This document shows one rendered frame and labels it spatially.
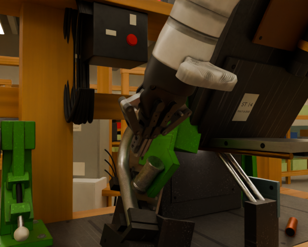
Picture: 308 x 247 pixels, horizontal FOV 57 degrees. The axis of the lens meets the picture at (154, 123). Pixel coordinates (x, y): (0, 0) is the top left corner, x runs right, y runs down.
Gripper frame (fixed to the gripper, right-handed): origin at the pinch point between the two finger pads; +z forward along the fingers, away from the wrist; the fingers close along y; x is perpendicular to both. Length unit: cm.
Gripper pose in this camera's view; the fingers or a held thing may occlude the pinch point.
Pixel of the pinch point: (140, 144)
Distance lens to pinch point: 45.2
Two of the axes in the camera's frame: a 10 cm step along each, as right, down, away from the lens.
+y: -7.8, -0.3, -6.2
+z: -3.8, 8.2, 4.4
